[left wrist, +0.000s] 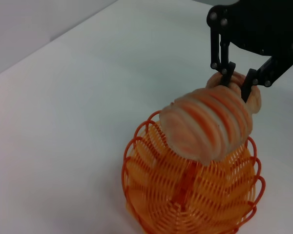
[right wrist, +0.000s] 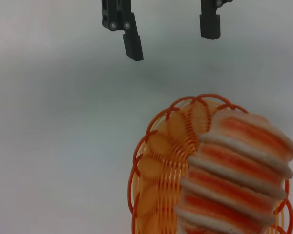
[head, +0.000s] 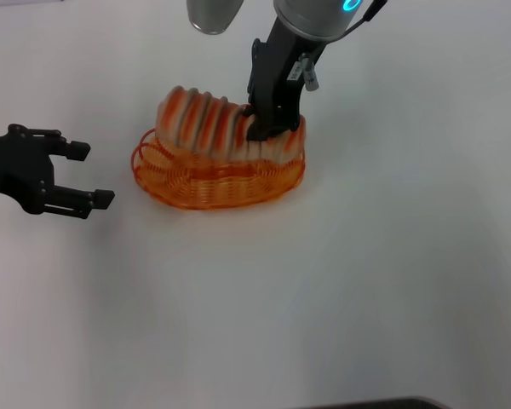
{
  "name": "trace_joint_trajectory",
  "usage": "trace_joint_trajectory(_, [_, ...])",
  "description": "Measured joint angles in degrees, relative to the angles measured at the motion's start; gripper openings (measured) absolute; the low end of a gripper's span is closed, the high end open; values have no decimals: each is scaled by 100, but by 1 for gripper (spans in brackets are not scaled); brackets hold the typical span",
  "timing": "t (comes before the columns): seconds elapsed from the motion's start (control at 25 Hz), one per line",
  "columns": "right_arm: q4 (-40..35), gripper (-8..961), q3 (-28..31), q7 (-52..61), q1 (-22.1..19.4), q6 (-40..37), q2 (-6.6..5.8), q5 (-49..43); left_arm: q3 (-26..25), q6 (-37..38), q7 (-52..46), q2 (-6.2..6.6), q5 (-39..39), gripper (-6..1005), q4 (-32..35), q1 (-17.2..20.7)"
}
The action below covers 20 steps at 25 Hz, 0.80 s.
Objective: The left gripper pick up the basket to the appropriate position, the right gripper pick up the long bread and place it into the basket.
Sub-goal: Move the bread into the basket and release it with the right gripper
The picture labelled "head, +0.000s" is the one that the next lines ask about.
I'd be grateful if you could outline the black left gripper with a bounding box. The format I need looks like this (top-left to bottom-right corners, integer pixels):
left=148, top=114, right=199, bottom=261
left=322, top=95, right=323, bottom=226
left=0, top=123, right=116, bottom=221

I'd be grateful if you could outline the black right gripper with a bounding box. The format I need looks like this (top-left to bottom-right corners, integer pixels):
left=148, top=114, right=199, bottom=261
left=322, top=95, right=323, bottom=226
left=243, top=18, right=325, bottom=143

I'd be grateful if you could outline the orange striped bread loaf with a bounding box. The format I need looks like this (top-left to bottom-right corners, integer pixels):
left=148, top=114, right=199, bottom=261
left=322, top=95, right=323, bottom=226
left=155, top=84, right=308, bottom=165

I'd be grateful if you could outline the orange wire basket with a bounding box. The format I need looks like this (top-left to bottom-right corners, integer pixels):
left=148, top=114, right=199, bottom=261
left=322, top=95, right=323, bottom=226
left=130, top=126, right=307, bottom=210

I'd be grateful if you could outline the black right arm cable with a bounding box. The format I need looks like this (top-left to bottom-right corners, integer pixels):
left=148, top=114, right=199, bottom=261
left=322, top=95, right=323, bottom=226
left=342, top=0, right=389, bottom=37

